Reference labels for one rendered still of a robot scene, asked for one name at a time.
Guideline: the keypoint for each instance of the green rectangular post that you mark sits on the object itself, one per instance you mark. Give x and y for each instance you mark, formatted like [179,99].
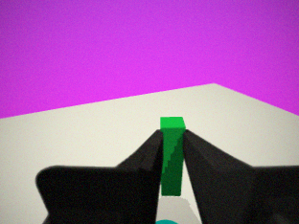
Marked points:
[173,158]

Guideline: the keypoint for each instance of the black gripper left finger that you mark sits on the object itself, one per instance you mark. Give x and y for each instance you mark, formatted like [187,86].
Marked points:
[130,187]

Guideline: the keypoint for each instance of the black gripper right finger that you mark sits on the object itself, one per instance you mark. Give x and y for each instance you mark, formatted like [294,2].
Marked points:
[228,190]

